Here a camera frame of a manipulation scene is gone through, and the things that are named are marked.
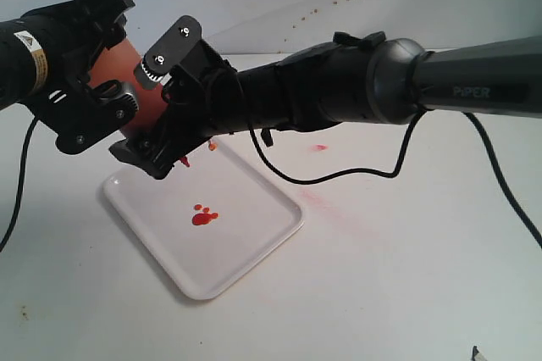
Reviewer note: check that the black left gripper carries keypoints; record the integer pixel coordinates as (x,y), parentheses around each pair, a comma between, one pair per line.
(73,35)

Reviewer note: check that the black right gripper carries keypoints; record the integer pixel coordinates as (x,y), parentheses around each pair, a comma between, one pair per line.
(195,71)

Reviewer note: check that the red sauce squeeze bottle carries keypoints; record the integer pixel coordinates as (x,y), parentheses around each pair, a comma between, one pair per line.
(118,64)

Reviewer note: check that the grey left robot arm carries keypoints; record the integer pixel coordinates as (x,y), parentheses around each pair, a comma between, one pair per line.
(46,58)

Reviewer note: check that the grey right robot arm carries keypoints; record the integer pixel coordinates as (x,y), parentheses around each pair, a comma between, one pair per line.
(365,80)

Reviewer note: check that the red sauce blob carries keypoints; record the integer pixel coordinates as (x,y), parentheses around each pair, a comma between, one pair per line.
(203,215)

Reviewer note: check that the white rectangular plastic tray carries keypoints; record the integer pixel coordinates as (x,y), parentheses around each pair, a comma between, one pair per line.
(255,217)

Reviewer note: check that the dark object at table corner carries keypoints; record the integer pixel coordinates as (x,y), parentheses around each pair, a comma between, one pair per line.
(475,356)

